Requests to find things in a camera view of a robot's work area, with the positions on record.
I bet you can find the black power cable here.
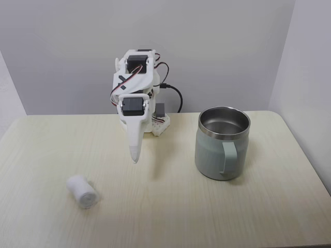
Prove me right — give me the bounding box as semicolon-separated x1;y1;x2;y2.
159;83;184;114

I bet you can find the sage green steel mug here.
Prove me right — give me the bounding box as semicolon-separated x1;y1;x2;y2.
194;106;251;181

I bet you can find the red black servo wire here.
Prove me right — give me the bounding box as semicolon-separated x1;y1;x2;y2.
154;53;171;85
110;64;144;107

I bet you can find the white dressing roll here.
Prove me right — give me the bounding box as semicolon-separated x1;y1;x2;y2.
66;175;100;209

